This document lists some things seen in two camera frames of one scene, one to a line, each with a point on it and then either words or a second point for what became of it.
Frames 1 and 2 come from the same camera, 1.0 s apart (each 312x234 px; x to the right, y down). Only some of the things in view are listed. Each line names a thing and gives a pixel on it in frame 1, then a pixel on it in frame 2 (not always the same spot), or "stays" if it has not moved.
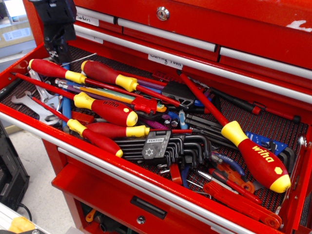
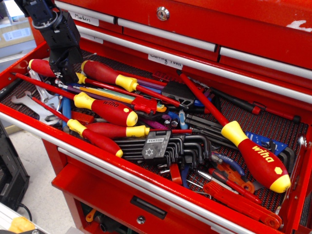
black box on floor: (14, 178) stays
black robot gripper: (58, 17) to (64, 42)
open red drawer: (207, 157) stays
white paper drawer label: (165, 61) stays
